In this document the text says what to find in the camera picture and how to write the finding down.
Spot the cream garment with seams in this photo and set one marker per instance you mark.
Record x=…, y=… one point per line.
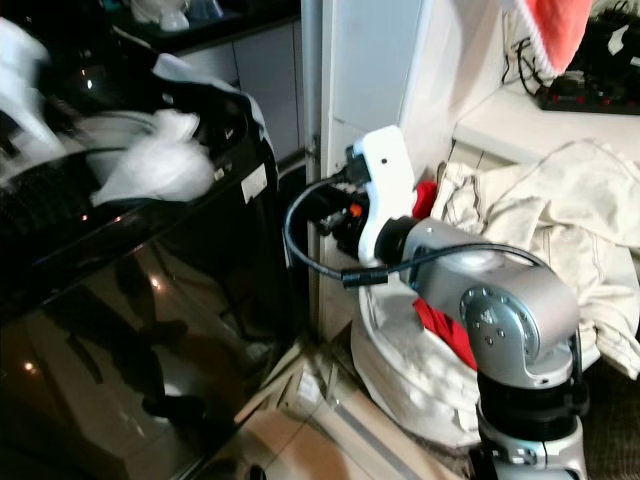
x=560, y=210

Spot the white object on counter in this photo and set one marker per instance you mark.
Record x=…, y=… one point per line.
x=160, y=12

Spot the red garment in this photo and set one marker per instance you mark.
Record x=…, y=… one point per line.
x=450, y=335

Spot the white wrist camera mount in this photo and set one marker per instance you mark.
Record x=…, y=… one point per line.
x=25, y=90
x=385, y=185

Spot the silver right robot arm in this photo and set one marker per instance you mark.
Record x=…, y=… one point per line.
x=520, y=320

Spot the red cloth with white trim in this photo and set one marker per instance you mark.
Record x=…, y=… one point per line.
x=555, y=30

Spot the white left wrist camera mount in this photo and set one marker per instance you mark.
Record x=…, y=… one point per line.
x=25, y=90

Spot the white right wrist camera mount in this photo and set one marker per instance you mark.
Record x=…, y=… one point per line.
x=385, y=185

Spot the white fabric laundry basket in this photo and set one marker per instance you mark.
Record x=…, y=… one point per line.
x=400, y=380

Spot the white washer label sticker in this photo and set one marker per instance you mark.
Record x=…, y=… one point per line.
x=253, y=183

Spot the black top-load washing machine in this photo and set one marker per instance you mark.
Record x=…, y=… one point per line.
x=160, y=280

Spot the black power strip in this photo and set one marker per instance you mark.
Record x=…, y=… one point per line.
x=590, y=98

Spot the white garment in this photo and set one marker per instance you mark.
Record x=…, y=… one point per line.
x=155, y=165

